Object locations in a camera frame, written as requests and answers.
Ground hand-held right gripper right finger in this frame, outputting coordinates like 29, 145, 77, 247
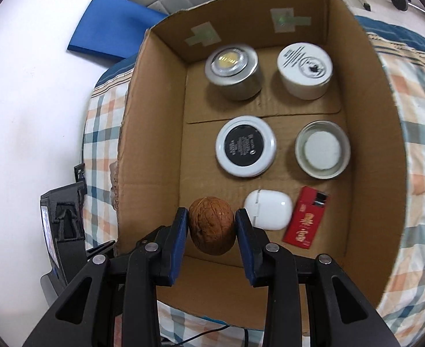
236, 208, 401, 347

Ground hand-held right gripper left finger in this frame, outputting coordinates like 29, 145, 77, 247
23, 208, 189, 347

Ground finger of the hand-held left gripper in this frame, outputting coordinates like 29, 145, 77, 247
86, 240, 117, 261

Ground brown walnut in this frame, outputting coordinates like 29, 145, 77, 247
188, 196, 235, 256

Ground white earbuds case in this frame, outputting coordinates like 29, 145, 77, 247
244, 189, 293, 231

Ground red lighter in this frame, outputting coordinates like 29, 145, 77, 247
282, 186, 332, 249

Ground cardboard box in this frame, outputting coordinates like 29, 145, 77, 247
113, 0, 408, 322

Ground white round compact black centre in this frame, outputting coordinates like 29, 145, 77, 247
215, 116, 277, 178

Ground silver tin gold lid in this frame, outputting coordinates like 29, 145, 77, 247
204, 45, 264, 102

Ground white cream jar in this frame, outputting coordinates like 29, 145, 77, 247
278, 43, 333, 101

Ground plaid bed sheet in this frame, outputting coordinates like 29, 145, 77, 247
80, 14, 425, 347

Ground blue foam mat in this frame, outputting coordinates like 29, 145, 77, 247
67, 0, 168, 60

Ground black cable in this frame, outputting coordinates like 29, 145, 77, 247
161, 327, 250, 347

